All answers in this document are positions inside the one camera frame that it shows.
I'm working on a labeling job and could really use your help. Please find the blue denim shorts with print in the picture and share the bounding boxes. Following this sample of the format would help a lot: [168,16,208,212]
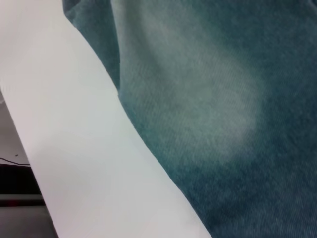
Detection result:
[61,0,317,238]

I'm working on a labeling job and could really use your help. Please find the black base under table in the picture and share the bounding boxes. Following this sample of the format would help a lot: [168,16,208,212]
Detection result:
[0,163,47,207]

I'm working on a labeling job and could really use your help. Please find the thin black floor cable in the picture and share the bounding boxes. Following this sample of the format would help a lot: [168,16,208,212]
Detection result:
[0,157,31,166]

